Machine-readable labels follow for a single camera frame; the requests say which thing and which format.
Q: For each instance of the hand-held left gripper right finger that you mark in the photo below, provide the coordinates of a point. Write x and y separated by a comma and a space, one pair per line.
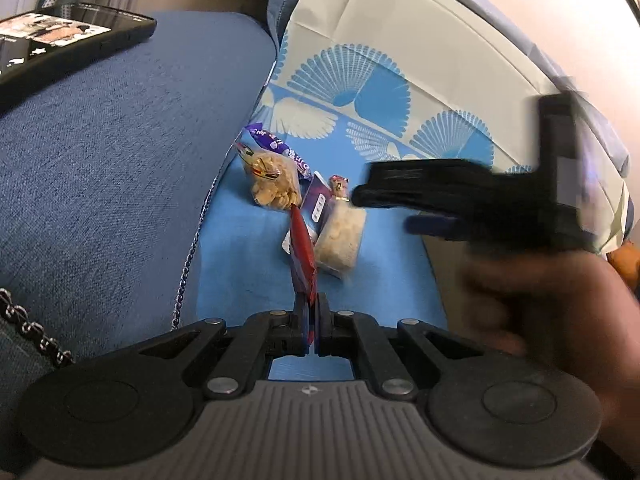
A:
325, 327

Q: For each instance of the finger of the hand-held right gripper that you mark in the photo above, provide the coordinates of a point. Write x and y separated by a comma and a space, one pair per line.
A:
405, 185
435, 227

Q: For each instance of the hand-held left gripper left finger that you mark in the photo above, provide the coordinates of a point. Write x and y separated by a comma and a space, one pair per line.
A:
301, 327

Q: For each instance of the dark red snack packet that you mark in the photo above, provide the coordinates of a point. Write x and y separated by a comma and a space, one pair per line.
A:
302, 255

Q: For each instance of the purple snack packet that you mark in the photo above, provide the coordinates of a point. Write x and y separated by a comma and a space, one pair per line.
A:
270, 142

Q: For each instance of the person's right hand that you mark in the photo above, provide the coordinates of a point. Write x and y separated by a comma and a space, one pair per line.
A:
550, 300

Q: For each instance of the blue fan-print bed sheet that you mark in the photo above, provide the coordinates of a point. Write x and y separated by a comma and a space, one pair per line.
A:
390, 280

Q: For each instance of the clear bag of pale puffs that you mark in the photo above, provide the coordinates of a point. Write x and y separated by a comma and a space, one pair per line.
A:
340, 235

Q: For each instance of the white purple flat packet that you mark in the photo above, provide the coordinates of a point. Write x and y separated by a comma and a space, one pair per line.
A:
317, 200

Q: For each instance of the orange cushion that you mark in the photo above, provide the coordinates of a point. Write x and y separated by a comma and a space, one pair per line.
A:
627, 260

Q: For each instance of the clear bag of cookies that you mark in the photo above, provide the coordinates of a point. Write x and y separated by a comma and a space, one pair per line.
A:
272, 182

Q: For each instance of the light blue bedding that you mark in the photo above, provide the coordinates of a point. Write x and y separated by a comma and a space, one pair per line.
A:
285, 5

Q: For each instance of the grey fabric bag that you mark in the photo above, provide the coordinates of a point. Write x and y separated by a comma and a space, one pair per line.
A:
20, 365

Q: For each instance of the black smartphone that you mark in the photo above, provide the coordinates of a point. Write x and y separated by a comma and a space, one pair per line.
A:
75, 45

